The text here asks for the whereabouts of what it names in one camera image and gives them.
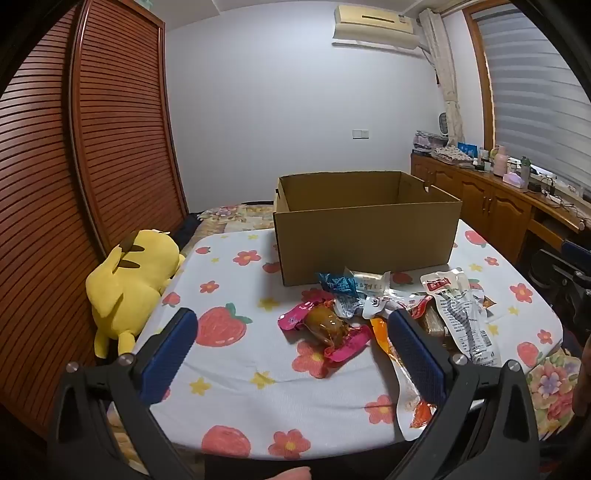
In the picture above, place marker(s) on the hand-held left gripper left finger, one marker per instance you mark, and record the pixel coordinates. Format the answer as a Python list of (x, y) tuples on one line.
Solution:
[(171, 355)]

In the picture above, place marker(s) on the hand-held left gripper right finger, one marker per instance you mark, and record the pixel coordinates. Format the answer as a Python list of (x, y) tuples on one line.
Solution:
[(415, 355)]

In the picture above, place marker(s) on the orange snack packet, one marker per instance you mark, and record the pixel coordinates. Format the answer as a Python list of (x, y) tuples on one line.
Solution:
[(379, 333)]

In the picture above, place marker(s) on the large white red-label packet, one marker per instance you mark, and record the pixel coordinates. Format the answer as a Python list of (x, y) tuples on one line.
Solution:
[(461, 323)]

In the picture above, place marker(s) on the white cartoon snack packet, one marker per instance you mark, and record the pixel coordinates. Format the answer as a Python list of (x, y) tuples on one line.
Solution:
[(388, 302)]

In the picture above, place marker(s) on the pink drumstick snack packet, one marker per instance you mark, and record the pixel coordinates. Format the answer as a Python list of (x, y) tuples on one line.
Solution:
[(323, 323)]

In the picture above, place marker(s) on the blue snack packet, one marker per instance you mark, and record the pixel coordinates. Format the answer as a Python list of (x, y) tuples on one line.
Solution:
[(339, 284)]

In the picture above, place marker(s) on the brown cardboard box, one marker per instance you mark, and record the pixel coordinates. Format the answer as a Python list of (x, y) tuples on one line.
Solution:
[(360, 240)]

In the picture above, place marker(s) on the person's left hand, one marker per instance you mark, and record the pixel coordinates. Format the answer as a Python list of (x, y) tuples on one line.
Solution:
[(286, 474)]

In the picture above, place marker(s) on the strawberry printed tablecloth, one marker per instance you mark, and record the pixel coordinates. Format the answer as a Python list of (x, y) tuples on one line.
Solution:
[(240, 392)]

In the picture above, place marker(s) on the yellow plush toy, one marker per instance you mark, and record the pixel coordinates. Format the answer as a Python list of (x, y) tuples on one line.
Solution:
[(124, 286)]

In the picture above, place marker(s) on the navy blue blanket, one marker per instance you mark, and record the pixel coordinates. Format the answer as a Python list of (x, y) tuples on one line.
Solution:
[(187, 230)]

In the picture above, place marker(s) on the floral bedsheet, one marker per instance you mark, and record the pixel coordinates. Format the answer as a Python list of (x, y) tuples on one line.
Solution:
[(231, 217)]

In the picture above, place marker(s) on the black chair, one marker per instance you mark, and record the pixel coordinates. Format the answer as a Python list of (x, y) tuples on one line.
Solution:
[(554, 272)]

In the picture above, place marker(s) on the wooden cabinet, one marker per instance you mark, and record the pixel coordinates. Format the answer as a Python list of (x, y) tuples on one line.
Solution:
[(475, 198)]

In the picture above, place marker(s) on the pink tissue box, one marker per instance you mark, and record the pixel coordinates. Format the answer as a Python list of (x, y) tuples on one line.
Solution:
[(513, 180)]

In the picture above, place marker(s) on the folded patterned cloth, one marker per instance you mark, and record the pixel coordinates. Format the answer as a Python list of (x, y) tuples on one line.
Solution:
[(452, 154)]

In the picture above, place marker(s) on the white power strip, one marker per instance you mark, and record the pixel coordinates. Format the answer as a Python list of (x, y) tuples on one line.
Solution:
[(555, 198)]

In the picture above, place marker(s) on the pink thermos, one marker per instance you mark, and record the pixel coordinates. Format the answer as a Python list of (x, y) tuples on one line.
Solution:
[(499, 161)]

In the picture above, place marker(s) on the blue wipes pack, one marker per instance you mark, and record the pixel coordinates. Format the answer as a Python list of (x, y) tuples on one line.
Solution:
[(467, 149)]

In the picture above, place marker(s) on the purple storage box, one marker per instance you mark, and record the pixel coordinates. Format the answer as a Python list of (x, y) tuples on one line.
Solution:
[(427, 141)]

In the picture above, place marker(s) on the green-lid bottle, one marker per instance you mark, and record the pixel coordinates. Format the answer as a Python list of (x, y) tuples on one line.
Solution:
[(526, 170)]

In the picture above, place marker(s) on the wooden louvred wardrobe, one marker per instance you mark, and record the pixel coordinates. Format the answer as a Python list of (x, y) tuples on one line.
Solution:
[(115, 138)]

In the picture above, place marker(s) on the small white fan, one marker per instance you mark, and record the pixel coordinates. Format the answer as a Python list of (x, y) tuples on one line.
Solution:
[(443, 124)]

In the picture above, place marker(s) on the grey striped window blind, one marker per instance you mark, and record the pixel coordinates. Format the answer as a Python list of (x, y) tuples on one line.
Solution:
[(531, 92)]

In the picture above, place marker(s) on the pale patterned curtain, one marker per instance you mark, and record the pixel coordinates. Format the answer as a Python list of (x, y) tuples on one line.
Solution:
[(445, 69)]

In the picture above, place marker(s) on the white wall switch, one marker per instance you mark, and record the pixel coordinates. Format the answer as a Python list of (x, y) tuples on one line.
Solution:
[(359, 134)]

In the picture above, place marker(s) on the wooden window frame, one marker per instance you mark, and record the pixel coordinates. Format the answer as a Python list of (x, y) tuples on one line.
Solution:
[(480, 83)]

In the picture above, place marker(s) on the cream wall air conditioner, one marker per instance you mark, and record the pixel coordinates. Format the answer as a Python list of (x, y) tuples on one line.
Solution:
[(369, 27)]

